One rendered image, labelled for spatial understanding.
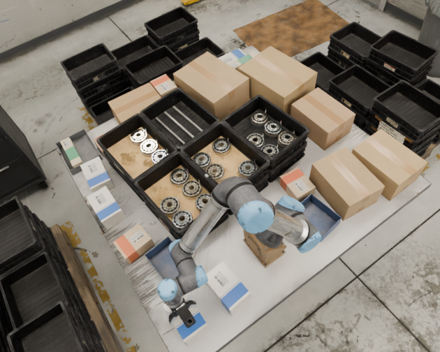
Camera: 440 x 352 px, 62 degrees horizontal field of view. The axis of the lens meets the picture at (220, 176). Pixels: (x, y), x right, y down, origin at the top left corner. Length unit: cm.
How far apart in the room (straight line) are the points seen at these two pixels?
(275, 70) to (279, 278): 128
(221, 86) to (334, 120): 71
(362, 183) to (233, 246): 73
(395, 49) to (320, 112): 130
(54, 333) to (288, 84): 191
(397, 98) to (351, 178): 113
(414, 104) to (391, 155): 91
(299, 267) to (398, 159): 76
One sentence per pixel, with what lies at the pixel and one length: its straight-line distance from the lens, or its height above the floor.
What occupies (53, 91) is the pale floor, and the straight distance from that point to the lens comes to 420.
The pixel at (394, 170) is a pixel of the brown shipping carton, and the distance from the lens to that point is 205.
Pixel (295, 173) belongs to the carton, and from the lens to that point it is 203.
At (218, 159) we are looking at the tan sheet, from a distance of 202.
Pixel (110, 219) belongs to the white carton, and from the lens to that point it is 204.
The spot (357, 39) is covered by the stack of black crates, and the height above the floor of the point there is 38.
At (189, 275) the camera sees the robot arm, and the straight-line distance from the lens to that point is 145.
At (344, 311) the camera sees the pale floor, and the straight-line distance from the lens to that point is 258.
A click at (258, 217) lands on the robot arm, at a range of 122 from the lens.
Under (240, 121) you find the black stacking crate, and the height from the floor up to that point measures 83.
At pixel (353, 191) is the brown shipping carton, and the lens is 192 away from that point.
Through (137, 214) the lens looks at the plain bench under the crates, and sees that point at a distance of 209.
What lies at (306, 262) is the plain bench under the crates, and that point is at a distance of 188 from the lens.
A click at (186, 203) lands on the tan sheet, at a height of 83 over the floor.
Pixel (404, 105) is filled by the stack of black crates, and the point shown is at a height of 49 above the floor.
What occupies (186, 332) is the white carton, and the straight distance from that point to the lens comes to 171.
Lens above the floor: 245
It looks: 56 degrees down
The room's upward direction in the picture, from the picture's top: 9 degrees counter-clockwise
